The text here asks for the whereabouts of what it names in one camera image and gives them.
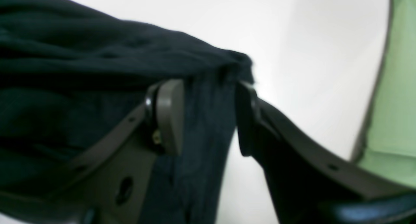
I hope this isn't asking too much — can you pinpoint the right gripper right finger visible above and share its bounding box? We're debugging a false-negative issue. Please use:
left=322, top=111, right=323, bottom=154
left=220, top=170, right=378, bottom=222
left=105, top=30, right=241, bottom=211
left=235, top=81, right=416, bottom=224

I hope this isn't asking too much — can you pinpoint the dark navy long-sleeve shirt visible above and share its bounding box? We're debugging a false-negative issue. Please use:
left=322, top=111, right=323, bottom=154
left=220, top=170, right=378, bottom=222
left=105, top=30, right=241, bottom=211
left=0, top=0, right=253, bottom=224

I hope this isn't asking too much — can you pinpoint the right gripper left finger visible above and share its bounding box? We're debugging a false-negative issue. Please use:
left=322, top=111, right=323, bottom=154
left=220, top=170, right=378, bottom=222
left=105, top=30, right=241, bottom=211
left=1, top=79, right=185, bottom=224

